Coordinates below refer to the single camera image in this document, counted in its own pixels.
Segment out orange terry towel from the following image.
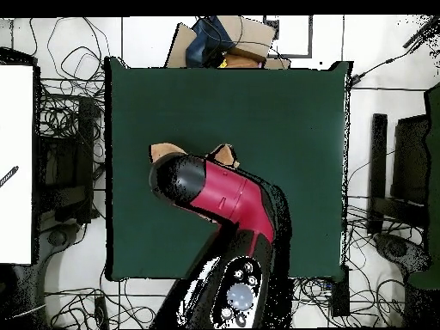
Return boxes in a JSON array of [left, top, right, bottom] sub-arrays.
[[149, 142, 241, 224]]

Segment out flat brown cardboard sheet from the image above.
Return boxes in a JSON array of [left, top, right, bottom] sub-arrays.
[[164, 21, 199, 69]]

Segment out dark green table cloth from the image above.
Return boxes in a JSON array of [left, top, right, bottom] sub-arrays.
[[104, 56, 351, 281]]

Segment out blue garment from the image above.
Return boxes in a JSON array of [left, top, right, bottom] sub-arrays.
[[185, 16, 238, 68]]

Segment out brown cardboard box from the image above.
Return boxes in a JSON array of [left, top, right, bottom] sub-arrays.
[[216, 15, 278, 63]]

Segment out black equipment stand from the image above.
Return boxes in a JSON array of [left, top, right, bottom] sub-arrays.
[[34, 95, 95, 224]]

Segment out black upright bar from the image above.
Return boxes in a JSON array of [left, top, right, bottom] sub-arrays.
[[367, 113, 388, 235]]

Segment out black box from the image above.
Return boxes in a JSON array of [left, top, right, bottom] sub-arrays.
[[330, 266, 351, 317]]

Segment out white panel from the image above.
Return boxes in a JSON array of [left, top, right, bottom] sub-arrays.
[[0, 64, 34, 265]]

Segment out striped black rod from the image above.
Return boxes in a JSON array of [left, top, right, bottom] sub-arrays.
[[0, 165, 20, 188]]

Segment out black cable bundle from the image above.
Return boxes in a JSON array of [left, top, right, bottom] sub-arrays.
[[346, 195, 427, 324]]

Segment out black cable with adapter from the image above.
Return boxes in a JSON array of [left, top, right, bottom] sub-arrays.
[[350, 20, 440, 87]]

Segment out black pedestal leg with foot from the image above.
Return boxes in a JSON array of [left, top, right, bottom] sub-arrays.
[[372, 232, 432, 276], [37, 223, 82, 329]]

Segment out tangle of black cables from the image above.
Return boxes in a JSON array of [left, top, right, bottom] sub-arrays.
[[28, 16, 107, 156]]

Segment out loose black floor cables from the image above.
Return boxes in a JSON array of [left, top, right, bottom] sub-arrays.
[[44, 274, 159, 329]]

